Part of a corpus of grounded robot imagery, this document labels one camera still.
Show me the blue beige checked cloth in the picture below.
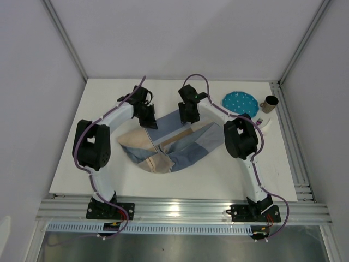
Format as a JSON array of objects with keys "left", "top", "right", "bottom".
[{"left": 117, "top": 110, "right": 224, "bottom": 174}]

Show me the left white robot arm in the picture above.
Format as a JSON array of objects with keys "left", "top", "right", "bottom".
[{"left": 72, "top": 85, "right": 158, "bottom": 219}]

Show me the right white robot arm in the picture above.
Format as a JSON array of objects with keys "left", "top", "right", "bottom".
[{"left": 178, "top": 85, "right": 273, "bottom": 222}]

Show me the teal dotted plate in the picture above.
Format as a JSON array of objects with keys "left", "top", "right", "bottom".
[{"left": 222, "top": 91, "right": 259, "bottom": 118}]

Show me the white ceramic spoon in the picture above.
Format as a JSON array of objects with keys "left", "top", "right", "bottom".
[{"left": 260, "top": 118, "right": 273, "bottom": 136}]

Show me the brown mug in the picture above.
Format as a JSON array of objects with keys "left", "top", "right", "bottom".
[{"left": 259, "top": 96, "right": 279, "bottom": 114}]

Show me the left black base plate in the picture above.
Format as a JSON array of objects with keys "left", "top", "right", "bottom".
[{"left": 86, "top": 196, "right": 135, "bottom": 221}]

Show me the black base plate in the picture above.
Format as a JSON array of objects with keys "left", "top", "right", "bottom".
[
  {"left": 225, "top": 204, "right": 281, "bottom": 223},
  {"left": 86, "top": 196, "right": 135, "bottom": 221}
]

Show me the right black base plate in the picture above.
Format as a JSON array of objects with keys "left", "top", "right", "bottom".
[{"left": 225, "top": 204, "right": 281, "bottom": 223}]

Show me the white slotted cable duct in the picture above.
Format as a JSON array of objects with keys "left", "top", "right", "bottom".
[{"left": 46, "top": 222, "right": 252, "bottom": 236}]

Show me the aluminium mounting rail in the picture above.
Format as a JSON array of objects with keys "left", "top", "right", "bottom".
[{"left": 36, "top": 195, "right": 333, "bottom": 225}]

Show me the left aluminium frame post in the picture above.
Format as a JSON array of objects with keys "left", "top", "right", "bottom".
[{"left": 40, "top": 0, "right": 88, "bottom": 83}]

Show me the aluminium frame post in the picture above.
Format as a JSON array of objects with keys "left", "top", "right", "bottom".
[
  {"left": 40, "top": 0, "right": 88, "bottom": 83},
  {"left": 278, "top": 0, "right": 333, "bottom": 86}
]

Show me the right aluminium frame post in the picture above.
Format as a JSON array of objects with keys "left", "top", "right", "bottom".
[{"left": 278, "top": 0, "right": 333, "bottom": 86}]

